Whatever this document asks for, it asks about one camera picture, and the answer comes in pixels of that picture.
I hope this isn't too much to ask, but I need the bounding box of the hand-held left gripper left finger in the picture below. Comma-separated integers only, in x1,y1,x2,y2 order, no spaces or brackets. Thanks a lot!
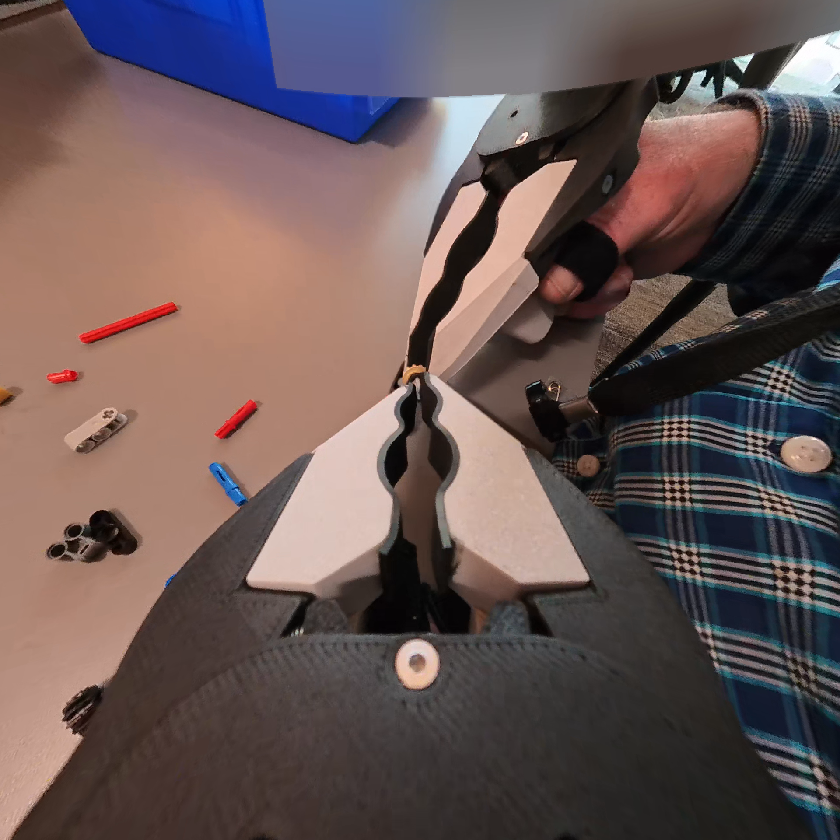
246,384,421,634

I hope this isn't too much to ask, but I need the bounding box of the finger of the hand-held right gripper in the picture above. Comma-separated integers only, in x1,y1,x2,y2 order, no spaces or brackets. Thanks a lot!
407,177,509,368
427,161,580,383

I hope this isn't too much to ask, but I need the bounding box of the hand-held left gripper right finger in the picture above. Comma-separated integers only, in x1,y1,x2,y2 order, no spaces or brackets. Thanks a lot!
420,374,592,634

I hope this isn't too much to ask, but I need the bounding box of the person's right forearm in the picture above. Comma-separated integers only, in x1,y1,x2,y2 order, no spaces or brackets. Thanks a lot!
679,88,840,316

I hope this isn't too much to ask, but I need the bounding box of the blue lego pin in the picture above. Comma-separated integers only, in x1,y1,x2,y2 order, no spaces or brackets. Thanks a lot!
208,462,249,508

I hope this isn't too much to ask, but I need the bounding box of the black grey lego connector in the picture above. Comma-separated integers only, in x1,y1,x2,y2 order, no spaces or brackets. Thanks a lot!
46,509,140,565

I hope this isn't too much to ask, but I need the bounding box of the light grey lego liftarm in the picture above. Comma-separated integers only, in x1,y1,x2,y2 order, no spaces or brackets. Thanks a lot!
63,406,130,455

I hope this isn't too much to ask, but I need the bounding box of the long red lego axle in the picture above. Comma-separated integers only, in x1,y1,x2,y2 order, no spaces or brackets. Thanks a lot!
78,301,179,345

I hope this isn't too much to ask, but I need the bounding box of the black lego gear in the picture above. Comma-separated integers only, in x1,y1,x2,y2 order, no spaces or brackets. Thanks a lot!
62,684,106,734

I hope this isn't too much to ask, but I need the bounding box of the person's right hand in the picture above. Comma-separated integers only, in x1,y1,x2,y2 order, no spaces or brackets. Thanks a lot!
537,108,765,322

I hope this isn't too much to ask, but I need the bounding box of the black badge reel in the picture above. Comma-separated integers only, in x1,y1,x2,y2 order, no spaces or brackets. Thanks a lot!
524,378,573,442

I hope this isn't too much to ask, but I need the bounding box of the blue plaid shirt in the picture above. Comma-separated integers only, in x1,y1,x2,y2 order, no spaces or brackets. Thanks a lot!
550,259,840,840

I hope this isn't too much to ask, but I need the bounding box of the blue storage bin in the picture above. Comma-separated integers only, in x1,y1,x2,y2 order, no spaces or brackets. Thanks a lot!
62,0,403,144

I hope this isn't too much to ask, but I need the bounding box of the black lanyard strap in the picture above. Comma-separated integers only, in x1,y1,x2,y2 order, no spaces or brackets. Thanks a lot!
558,279,840,424

